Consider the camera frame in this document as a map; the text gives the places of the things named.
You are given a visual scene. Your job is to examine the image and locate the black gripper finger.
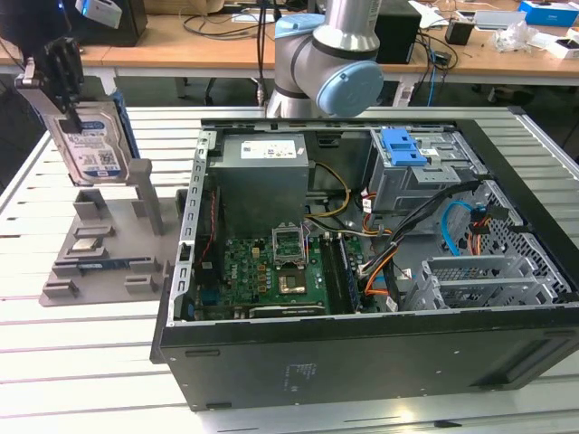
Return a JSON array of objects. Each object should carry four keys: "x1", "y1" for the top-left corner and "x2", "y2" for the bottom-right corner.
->
[{"x1": 44, "y1": 37, "x2": 86, "y2": 135}]

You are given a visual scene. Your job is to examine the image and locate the hard disk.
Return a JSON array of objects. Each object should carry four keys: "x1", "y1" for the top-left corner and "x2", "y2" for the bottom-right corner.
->
[{"x1": 15, "y1": 76, "x2": 139, "y2": 187}]

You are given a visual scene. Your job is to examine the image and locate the power wire with black connectors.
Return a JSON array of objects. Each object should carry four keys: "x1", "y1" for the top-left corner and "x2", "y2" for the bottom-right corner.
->
[{"x1": 467, "y1": 203, "x2": 515, "y2": 249}]

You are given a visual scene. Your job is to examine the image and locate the metal disk bay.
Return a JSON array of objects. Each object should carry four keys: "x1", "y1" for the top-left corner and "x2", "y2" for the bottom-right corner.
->
[{"x1": 403, "y1": 254, "x2": 558, "y2": 312}]

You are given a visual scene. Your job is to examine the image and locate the black computer tower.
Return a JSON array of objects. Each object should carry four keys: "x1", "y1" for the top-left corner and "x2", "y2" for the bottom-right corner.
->
[{"x1": 76, "y1": 0, "x2": 149, "y2": 48}]

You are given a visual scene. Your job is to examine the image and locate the wooden desk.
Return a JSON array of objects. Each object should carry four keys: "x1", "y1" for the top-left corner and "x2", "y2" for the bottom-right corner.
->
[{"x1": 0, "y1": 0, "x2": 579, "y2": 90}]

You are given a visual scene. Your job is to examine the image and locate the spare RAM stick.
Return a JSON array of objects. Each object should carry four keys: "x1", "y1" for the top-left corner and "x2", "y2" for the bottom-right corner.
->
[{"x1": 77, "y1": 259, "x2": 133, "y2": 271}]

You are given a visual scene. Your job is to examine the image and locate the grey parts rack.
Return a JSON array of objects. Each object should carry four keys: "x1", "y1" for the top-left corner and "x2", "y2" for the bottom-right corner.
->
[{"x1": 39, "y1": 159, "x2": 192, "y2": 309}]

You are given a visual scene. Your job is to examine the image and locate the grey power supply unit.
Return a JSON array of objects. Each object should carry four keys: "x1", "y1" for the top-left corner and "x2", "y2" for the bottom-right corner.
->
[{"x1": 206, "y1": 134, "x2": 312, "y2": 228}]

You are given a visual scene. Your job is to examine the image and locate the green motherboard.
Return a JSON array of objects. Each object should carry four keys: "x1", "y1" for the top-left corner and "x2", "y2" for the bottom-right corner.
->
[{"x1": 192, "y1": 229, "x2": 364, "y2": 321}]

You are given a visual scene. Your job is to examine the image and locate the metal socket cover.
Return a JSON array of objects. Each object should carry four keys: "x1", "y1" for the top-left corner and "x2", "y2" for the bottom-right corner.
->
[{"x1": 270, "y1": 224, "x2": 306, "y2": 269}]

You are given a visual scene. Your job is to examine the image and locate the CPU socket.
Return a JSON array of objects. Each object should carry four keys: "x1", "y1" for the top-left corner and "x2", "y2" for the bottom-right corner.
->
[{"x1": 277, "y1": 269, "x2": 312, "y2": 298}]

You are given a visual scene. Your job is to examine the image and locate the large black box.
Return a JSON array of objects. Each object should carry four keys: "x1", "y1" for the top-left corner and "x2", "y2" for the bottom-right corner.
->
[{"x1": 374, "y1": 8, "x2": 422, "y2": 65}]

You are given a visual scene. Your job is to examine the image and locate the RAM slot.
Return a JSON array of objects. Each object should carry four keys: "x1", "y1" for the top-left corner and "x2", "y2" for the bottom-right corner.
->
[
  {"x1": 332, "y1": 233, "x2": 353, "y2": 316},
  {"x1": 326, "y1": 233, "x2": 347, "y2": 316},
  {"x1": 320, "y1": 233, "x2": 341, "y2": 316}
]

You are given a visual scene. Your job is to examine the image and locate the blue plastic latch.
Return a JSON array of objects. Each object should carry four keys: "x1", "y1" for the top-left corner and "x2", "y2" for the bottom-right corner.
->
[{"x1": 381, "y1": 127, "x2": 430, "y2": 167}]

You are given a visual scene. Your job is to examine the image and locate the metal drive cage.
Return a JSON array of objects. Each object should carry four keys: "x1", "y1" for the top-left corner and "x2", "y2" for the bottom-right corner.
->
[{"x1": 367, "y1": 125, "x2": 490, "y2": 217}]

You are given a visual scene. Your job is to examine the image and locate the installed RAM stick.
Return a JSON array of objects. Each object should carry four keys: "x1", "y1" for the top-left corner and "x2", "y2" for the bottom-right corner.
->
[{"x1": 338, "y1": 233, "x2": 365, "y2": 314}]

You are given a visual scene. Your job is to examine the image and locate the small black box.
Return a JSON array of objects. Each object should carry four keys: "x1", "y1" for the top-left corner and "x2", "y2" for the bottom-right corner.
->
[{"x1": 444, "y1": 20, "x2": 476, "y2": 45}]

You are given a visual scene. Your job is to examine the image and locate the black open PC case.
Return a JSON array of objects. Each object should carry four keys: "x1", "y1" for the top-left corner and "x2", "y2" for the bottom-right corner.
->
[{"x1": 148, "y1": 106, "x2": 579, "y2": 412}]

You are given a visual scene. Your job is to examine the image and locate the grey flat device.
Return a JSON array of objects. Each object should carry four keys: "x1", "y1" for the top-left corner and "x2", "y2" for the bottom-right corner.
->
[{"x1": 474, "y1": 9, "x2": 528, "y2": 32}]

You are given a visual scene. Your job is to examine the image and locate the clear plastic bag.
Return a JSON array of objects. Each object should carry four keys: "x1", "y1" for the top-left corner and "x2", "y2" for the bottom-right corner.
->
[{"x1": 487, "y1": 21, "x2": 542, "y2": 54}]

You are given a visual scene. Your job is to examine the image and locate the white box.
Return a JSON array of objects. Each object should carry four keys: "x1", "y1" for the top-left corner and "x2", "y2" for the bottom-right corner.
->
[{"x1": 537, "y1": 33, "x2": 579, "y2": 60}]

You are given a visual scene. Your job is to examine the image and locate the blue cardboard box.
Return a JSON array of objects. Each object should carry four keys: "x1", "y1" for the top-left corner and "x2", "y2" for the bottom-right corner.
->
[{"x1": 518, "y1": 0, "x2": 579, "y2": 24}]

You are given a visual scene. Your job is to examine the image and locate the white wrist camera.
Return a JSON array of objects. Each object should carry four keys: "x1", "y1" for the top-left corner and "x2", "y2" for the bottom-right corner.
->
[{"x1": 74, "y1": 0, "x2": 124, "y2": 29}]

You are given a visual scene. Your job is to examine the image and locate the yellow black power wires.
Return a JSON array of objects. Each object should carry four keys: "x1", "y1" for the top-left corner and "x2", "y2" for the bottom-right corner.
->
[{"x1": 306, "y1": 161, "x2": 353, "y2": 223}]

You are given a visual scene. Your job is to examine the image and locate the red yellow drive power wire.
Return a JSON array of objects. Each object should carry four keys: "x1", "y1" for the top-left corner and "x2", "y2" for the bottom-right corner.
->
[{"x1": 358, "y1": 187, "x2": 394, "y2": 237}]

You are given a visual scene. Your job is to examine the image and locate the orange SATA wire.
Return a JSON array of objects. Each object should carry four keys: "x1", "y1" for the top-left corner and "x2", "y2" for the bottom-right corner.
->
[{"x1": 361, "y1": 251, "x2": 400, "y2": 300}]

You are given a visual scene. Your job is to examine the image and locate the black cable bundle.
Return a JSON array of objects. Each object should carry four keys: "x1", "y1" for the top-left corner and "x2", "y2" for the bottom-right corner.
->
[{"x1": 356, "y1": 177, "x2": 495, "y2": 282}]

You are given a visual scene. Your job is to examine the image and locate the blue SATA wire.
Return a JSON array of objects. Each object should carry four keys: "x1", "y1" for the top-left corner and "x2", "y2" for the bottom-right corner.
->
[{"x1": 440, "y1": 197, "x2": 481, "y2": 259}]

